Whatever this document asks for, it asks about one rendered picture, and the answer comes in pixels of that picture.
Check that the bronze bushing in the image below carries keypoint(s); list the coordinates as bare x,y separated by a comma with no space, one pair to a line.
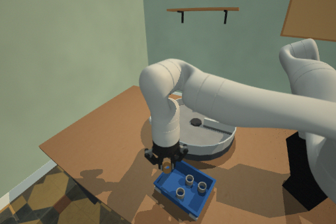
166,170

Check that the blue crate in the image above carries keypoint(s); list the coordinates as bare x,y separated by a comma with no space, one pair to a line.
193,201

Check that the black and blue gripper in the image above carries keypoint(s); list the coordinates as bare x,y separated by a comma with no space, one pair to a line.
161,153

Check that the grey metal sleeve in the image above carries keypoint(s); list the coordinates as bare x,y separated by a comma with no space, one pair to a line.
180,190
202,184
189,177

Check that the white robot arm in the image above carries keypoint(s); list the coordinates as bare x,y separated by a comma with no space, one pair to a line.
312,110

